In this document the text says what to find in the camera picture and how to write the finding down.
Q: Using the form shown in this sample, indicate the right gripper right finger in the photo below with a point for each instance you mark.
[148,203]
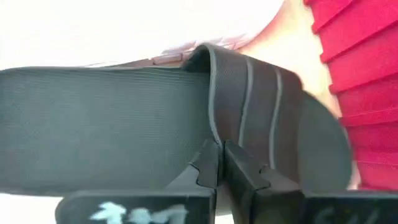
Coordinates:
[264,202]

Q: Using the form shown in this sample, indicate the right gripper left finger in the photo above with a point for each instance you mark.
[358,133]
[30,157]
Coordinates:
[186,205]

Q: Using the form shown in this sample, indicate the black slide sandal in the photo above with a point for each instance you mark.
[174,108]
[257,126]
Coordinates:
[93,124]

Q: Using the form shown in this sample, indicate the red plastic bin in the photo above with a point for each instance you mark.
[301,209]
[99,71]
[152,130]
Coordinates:
[367,77]

